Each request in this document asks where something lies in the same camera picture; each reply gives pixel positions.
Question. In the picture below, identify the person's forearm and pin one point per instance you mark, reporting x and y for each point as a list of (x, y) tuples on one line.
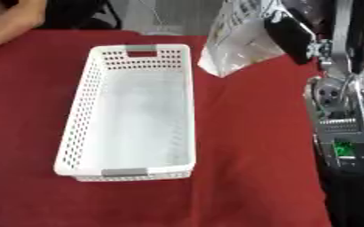
[(9, 22)]

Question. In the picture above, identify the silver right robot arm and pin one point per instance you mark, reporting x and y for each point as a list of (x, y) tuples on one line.
[(345, 142)]

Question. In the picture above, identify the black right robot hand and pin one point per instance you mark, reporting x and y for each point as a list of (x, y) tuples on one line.
[(294, 38)]

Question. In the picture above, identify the white perforated plastic basket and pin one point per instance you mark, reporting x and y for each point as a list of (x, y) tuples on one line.
[(138, 118)]

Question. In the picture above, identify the white printed plastic bag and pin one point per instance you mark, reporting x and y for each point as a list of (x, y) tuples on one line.
[(237, 44)]

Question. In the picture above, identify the black chair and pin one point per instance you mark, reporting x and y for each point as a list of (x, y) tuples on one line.
[(81, 13)]

